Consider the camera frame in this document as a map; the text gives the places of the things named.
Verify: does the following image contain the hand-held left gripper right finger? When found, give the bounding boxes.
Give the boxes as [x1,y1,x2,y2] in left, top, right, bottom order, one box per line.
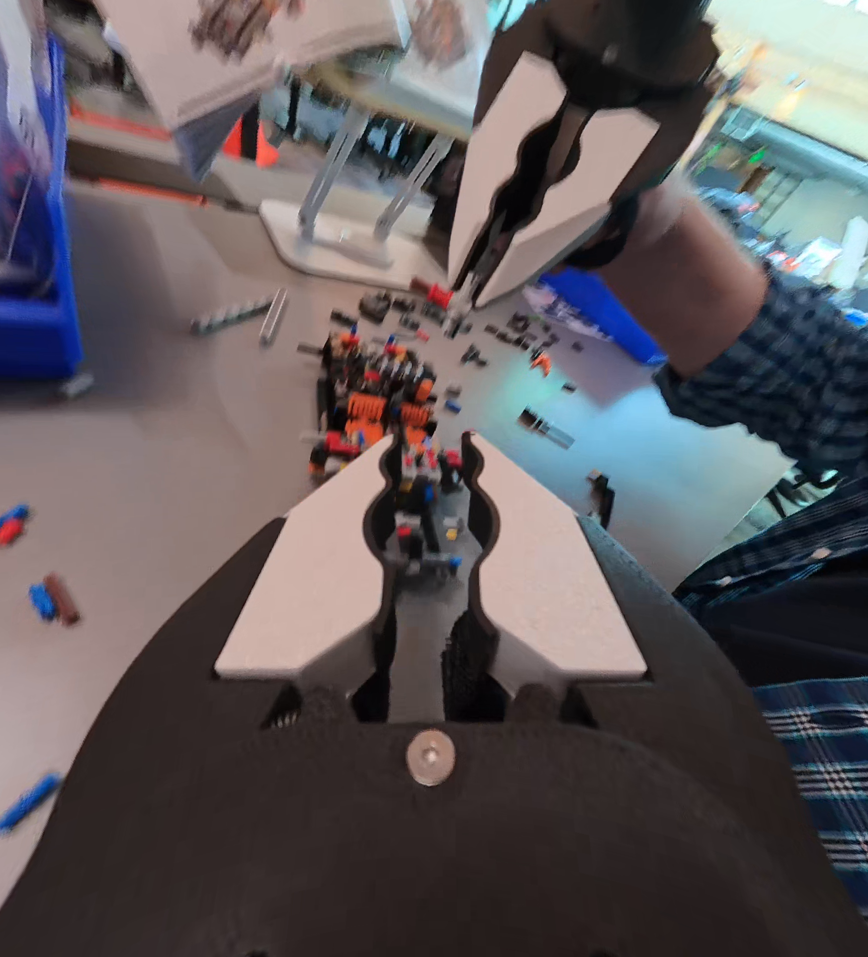
[440,431,650,722]

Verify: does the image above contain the clear plastic bag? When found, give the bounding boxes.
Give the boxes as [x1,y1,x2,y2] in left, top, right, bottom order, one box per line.
[0,0,57,293]

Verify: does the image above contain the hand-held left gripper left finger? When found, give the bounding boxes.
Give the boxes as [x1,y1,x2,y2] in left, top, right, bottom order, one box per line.
[213,435,399,722]

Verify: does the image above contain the long grey lego beam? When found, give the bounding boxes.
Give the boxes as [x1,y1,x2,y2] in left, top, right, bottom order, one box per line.
[189,298,276,336]
[258,286,290,347]

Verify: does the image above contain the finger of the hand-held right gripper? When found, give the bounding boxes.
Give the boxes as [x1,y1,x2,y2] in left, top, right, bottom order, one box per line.
[447,51,572,293]
[471,109,662,311]

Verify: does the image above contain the lego vehicle chassis model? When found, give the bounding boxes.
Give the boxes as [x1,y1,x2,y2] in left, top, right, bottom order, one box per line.
[305,329,472,588]

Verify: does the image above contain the orange object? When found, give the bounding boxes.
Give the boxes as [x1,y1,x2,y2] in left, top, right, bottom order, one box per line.
[220,116,281,171]

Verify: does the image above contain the black lego link tan ends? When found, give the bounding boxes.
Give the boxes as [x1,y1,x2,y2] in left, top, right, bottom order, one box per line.
[585,470,616,528]

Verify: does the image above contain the brown lego axle connector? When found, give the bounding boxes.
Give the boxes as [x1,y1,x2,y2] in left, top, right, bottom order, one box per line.
[43,572,82,628]

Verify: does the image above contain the person's right hand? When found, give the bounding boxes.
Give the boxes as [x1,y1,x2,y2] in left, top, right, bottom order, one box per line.
[604,185,705,273]

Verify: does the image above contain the pile of loose lego pieces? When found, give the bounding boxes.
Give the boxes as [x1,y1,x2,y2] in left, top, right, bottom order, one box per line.
[329,278,580,393]

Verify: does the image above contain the blue storage bin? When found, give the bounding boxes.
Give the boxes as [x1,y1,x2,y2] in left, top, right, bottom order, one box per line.
[537,268,668,366]
[0,33,85,382]

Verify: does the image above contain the black lego piece with axle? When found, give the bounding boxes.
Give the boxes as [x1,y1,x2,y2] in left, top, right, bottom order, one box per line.
[518,406,577,451]

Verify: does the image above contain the person's dark pants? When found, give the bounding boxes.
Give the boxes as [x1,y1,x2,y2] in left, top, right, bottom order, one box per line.
[673,553,868,689]

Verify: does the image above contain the white book stand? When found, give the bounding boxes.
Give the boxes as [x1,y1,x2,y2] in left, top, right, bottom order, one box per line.
[260,105,472,276]

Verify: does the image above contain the white instruction booklet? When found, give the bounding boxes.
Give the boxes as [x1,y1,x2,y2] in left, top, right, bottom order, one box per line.
[93,0,476,132]

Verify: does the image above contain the person's right forearm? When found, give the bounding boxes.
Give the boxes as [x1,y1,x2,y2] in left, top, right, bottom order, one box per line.
[602,198,773,378]

